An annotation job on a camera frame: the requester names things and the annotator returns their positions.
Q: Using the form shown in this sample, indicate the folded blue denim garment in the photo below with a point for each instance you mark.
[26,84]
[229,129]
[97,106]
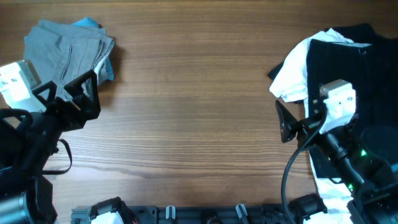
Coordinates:
[99,43]

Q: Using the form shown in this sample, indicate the black garment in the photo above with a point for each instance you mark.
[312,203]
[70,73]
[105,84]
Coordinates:
[371,67]

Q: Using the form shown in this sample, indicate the black base rail with clips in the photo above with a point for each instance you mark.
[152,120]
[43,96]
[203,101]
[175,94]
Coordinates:
[116,211]

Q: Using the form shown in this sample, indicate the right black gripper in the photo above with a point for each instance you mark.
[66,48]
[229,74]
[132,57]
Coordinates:
[304,130]

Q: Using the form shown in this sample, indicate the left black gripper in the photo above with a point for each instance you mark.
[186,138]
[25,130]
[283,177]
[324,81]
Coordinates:
[90,107]

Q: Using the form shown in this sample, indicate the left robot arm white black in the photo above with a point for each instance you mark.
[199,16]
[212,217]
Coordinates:
[28,139]

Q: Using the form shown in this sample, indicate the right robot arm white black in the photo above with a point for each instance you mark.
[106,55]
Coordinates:
[369,173]

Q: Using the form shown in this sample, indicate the white shirt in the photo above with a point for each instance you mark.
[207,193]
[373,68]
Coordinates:
[290,83]

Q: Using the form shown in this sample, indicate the grey shorts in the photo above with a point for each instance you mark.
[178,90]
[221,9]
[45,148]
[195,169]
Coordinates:
[65,59]

